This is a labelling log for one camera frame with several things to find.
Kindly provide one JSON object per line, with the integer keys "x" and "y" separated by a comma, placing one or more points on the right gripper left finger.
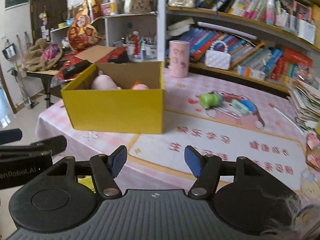
{"x": 105, "y": 168}

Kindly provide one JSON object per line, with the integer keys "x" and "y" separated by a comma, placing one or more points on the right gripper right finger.
{"x": 205, "y": 169}

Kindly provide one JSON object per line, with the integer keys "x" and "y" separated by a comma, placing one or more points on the green caterpillar toy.
{"x": 210, "y": 100}

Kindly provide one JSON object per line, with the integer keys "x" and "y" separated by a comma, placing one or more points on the teal round case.
{"x": 240, "y": 107}

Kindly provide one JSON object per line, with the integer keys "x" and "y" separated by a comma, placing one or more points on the blue toy block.
{"x": 249, "y": 104}

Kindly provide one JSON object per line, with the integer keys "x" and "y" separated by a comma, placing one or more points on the large pink plush toy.
{"x": 104, "y": 82}

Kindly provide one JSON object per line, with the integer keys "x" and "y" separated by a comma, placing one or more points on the small pink plush chick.
{"x": 139, "y": 86}

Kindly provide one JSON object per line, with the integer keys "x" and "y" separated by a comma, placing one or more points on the pink printed table mat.
{"x": 156, "y": 161}

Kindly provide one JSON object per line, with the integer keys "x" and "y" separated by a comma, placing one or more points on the yellow cardboard box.
{"x": 120, "y": 111}

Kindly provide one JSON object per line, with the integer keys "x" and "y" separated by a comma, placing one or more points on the white nail file stick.
{"x": 288, "y": 119}

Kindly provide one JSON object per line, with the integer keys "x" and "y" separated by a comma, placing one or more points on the black rectangular box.
{"x": 75, "y": 69}

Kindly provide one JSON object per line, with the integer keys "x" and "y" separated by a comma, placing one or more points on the orange white blue carton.
{"x": 249, "y": 72}

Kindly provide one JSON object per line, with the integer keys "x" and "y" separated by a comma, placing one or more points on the white quilted pearl purse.
{"x": 218, "y": 59}

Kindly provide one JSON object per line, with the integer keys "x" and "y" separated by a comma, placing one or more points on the brown plush blanket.
{"x": 41, "y": 56}

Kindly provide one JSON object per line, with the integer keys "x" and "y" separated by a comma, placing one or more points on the brown flat cardboard sheet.
{"x": 95, "y": 53}

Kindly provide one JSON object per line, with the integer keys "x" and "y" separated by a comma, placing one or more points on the pile of papers and booklets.
{"x": 305, "y": 100}

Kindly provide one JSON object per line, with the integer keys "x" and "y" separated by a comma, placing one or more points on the pink cylindrical container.
{"x": 179, "y": 58}

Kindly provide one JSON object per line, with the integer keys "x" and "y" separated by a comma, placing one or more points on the red cartoon paper decoration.
{"x": 82, "y": 34}

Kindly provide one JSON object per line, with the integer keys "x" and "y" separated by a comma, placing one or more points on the white cubby shelf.
{"x": 113, "y": 28}

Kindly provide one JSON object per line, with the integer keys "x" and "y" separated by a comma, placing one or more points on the wooden bookshelf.
{"x": 258, "y": 30}

